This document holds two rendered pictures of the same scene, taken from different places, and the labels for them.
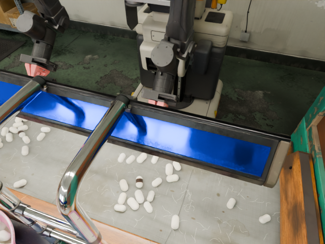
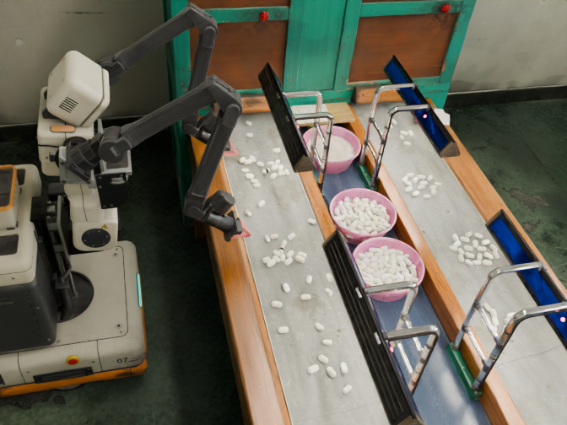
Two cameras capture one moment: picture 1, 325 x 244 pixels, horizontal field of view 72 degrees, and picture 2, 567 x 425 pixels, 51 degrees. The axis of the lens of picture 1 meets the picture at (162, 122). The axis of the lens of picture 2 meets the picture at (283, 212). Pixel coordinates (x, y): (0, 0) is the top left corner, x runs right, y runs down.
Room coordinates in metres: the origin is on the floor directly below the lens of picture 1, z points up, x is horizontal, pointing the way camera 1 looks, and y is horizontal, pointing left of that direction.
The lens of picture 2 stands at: (1.37, 1.69, 2.40)
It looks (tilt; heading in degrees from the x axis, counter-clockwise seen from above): 44 degrees down; 234
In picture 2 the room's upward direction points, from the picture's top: 6 degrees clockwise
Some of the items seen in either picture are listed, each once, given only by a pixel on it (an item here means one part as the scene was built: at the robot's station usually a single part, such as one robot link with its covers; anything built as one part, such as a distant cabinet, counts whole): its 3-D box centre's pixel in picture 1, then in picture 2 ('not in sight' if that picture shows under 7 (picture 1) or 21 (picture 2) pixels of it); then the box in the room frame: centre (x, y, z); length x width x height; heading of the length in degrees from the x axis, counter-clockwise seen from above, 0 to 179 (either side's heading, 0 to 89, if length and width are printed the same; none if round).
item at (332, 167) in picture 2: not in sight; (330, 151); (-0.04, 0.05, 0.72); 0.27 x 0.27 x 0.10
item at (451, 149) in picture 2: not in sight; (419, 102); (-0.25, 0.30, 1.08); 0.62 x 0.08 x 0.07; 72
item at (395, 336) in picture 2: not in sight; (384, 352); (0.51, 1.08, 0.90); 0.20 x 0.19 x 0.45; 72
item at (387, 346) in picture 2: not in sight; (369, 319); (0.58, 1.05, 1.08); 0.62 x 0.08 x 0.07; 72
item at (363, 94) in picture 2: not in sight; (383, 93); (-0.45, -0.10, 0.83); 0.30 x 0.06 x 0.07; 162
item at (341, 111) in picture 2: not in sight; (317, 114); (-0.11, -0.15, 0.77); 0.33 x 0.15 x 0.01; 162
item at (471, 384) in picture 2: not in sight; (504, 330); (0.13, 1.20, 0.90); 0.20 x 0.19 x 0.45; 72
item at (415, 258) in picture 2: not in sight; (386, 271); (0.18, 0.74, 0.72); 0.27 x 0.27 x 0.10
